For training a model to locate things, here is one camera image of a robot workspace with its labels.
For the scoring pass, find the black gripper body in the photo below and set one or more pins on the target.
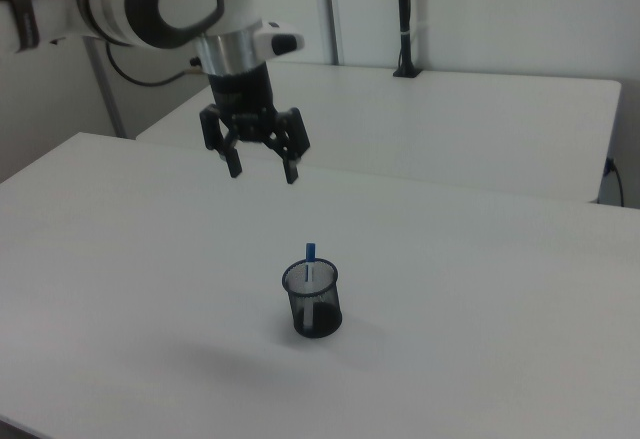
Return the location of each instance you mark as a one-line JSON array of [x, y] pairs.
[[242, 96]]

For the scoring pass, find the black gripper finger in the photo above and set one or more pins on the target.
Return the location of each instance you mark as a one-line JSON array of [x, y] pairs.
[[295, 134], [215, 129]]

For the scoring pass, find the blue and white marker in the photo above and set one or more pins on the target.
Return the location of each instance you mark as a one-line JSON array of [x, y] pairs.
[[310, 252]]

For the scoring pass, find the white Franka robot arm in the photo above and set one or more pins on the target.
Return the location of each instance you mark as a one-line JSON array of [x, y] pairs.
[[120, 4]]

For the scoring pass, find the black clamp-mounted pole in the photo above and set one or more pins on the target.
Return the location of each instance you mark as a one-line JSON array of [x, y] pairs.
[[404, 9]]

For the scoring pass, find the black mesh pen cup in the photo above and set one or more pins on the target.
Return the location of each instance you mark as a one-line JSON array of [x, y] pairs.
[[326, 320]]

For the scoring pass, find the grey metal partition post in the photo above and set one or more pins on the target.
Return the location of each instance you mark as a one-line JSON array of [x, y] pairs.
[[106, 94], [333, 9]]

